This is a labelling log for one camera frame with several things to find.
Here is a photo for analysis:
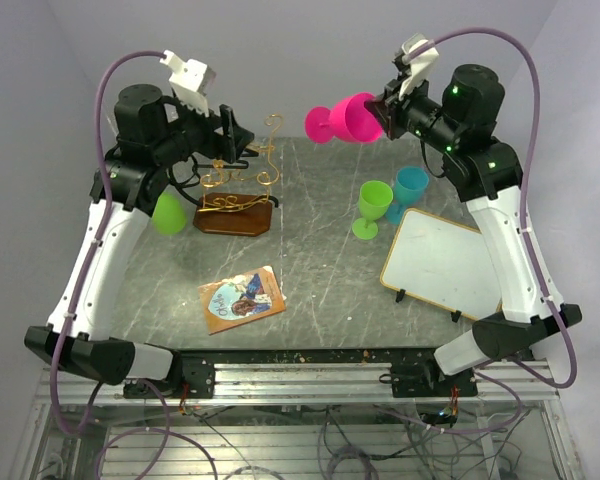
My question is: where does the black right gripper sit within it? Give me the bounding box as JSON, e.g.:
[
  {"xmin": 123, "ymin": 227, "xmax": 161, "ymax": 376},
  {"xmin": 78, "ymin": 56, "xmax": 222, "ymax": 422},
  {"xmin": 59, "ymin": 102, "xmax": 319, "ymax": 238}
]
[{"xmin": 366, "ymin": 68, "xmax": 464, "ymax": 155}]

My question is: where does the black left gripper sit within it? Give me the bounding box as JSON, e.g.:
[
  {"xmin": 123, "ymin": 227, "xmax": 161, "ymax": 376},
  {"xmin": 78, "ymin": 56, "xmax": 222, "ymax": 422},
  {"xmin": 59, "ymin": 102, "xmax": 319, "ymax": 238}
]
[{"xmin": 155, "ymin": 92, "xmax": 257, "ymax": 167}]

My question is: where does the pink plastic wine glass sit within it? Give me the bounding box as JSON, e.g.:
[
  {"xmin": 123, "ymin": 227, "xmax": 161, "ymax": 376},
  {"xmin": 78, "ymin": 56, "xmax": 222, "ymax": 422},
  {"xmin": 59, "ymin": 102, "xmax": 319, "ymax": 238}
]
[{"xmin": 304, "ymin": 92, "xmax": 384, "ymax": 144}]

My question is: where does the light green plastic wine glass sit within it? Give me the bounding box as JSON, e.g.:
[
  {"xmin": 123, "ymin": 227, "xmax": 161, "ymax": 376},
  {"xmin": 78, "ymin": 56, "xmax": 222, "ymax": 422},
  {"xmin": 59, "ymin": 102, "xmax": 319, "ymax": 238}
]
[{"xmin": 151, "ymin": 192, "xmax": 187, "ymax": 235}]

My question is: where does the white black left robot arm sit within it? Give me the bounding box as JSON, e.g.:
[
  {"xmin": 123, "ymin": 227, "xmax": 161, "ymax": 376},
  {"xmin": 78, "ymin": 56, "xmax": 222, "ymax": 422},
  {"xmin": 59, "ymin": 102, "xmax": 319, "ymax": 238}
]
[{"xmin": 24, "ymin": 84, "xmax": 254, "ymax": 397}]

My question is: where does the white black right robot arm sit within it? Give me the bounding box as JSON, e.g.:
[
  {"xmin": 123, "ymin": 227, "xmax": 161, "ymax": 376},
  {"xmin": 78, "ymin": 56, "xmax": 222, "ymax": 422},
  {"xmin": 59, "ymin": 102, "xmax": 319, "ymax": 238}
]
[{"xmin": 365, "ymin": 64, "xmax": 582, "ymax": 396}]

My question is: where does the blue plastic wine glass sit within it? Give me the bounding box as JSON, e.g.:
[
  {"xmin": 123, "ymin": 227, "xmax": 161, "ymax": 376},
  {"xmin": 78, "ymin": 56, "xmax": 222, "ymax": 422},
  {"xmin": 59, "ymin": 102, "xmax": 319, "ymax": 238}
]
[{"xmin": 385, "ymin": 166, "xmax": 429, "ymax": 225}]

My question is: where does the Othello picture book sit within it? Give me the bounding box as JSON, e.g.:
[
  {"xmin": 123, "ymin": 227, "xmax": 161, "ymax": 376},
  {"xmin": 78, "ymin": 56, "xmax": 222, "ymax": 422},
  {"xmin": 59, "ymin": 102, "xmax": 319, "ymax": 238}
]
[{"xmin": 198, "ymin": 265, "xmax": 286, "ymax": 335}]

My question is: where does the small framed whiteboard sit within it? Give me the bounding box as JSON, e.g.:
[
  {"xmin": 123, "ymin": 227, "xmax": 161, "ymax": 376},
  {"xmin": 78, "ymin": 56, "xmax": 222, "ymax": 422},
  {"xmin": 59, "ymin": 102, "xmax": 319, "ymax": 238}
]
[{"xmin": 380, "ymin": 208, "xmax": 502, "ymax": 320}]

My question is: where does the gold wire wine glass rack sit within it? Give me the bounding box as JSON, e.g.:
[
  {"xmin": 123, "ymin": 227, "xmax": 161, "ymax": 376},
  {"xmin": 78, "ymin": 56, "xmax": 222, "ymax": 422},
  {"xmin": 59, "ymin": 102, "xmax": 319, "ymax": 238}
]
[{"xmin": 193, "ymin": 113, "xmax": 284, "ymax": 237}]

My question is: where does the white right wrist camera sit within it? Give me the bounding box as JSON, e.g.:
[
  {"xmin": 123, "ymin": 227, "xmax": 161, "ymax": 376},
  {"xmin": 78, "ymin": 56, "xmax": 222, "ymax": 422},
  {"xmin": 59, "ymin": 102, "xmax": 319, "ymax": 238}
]
[{"xmin": 395, "ymin": 34, "xmax": 439, "ymax": 100}]

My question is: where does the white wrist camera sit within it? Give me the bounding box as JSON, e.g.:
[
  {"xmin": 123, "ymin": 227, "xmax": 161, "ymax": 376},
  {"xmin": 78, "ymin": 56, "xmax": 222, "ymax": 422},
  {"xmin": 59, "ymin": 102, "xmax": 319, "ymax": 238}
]
[
  {"xmin": 160, "ymin": 50, "xmax": 216, "ymax": 117},
  {"xmin": 395, "ymin": 34, "xmax": 439, "ymax": 100}
]

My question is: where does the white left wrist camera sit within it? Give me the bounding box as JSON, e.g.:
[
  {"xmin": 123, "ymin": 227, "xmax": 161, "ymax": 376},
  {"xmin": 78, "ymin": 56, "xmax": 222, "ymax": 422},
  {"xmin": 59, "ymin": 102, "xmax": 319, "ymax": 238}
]
[{"xmin": 160, "ymin": 50, "xmax": 216, "ymax": 117}]

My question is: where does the aluminium extrusion rail base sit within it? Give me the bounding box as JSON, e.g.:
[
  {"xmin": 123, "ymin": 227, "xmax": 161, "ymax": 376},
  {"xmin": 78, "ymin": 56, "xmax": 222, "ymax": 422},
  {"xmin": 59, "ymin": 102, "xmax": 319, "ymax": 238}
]
[{"xmin": 33, "ymin": 360, "xmax": 560, "ymax": 406}]

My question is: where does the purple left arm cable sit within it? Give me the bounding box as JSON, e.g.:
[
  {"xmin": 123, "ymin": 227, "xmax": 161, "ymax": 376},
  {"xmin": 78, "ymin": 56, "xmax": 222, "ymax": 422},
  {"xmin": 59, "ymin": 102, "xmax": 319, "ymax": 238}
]
[{"xmin": 48, "ymin": 49, "xmax": 219, "ymax": 480}]

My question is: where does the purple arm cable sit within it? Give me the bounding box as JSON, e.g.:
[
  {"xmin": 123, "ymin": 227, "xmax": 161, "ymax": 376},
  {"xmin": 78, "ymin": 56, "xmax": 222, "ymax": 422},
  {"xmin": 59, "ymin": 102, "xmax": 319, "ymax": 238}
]
[
  {"xmin": 48, "ymin": 49, "xmax": 219, "ymax": 480},
  {"xmin": 379, "ymin": 27, "xmax": 579, "ymax": 434}
]

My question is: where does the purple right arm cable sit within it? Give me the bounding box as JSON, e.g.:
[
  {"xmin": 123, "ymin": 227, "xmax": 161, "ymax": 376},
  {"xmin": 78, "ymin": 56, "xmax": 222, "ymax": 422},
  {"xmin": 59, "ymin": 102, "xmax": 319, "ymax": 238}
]
[{"xmin": 379, "ymin": 27, "xmax": 579, "ymax": 434}]

